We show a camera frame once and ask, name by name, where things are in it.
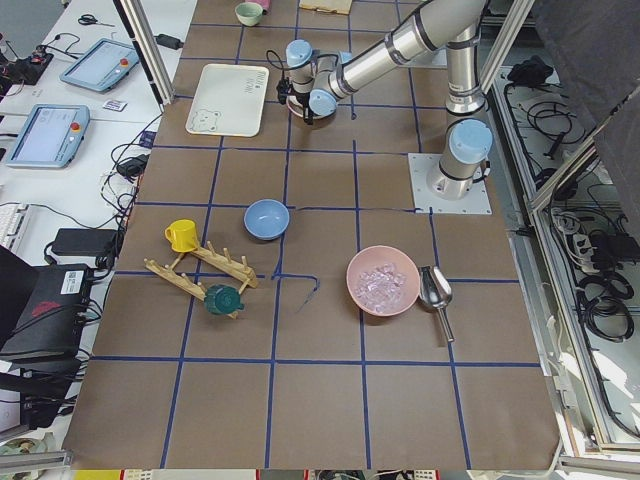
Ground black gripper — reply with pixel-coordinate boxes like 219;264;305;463
277;79;314;125

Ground white round plate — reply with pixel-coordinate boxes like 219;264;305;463
285;95;335;120

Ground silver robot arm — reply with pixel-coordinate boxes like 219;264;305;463
277;1;493;201

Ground cream bear tray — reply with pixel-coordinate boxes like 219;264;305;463
185;63;269;138

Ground light green bowl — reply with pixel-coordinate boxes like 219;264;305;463
235;2;263;27

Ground pink cloth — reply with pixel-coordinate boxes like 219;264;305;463
255;0;271;12

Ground wooden cutting board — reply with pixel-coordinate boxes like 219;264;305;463
299;0;353;15

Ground blue bowl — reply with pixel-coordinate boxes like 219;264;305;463
244;199;290;241

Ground yellow mug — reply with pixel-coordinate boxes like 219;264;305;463
164;219;200;253

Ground far teach pendant tablet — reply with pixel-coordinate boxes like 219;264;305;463
59;38;139;92

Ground teach pendant tablet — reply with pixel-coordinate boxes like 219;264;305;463
59;38;139;92
6;104;90;169

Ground wooden cup rack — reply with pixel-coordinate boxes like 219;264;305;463
143;240;260;321

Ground black scissors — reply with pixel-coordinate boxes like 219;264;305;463
77;14;113;27

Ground pink bowl with ice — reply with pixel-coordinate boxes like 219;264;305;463
346;245;421;317

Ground dark green mug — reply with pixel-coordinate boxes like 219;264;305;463
204;284;244;316

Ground near teach pendant tablet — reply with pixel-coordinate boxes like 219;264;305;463
6;104;90;169

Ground metal scoop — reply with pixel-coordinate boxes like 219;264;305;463
419;266;455;343

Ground black power adapter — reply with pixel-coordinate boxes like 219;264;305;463
51;228;116;257

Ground white keyboard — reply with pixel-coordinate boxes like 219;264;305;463
0;202;31;253

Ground black computer box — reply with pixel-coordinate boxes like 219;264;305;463
1;247;93;363

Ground white power strip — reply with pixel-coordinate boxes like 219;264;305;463
571;233;597;274

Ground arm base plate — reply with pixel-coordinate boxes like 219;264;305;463
408;153;492;215

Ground aluminium frame post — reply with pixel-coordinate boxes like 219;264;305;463
113;0;175;106

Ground black cable bundle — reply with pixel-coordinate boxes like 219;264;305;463
574;277;636;344

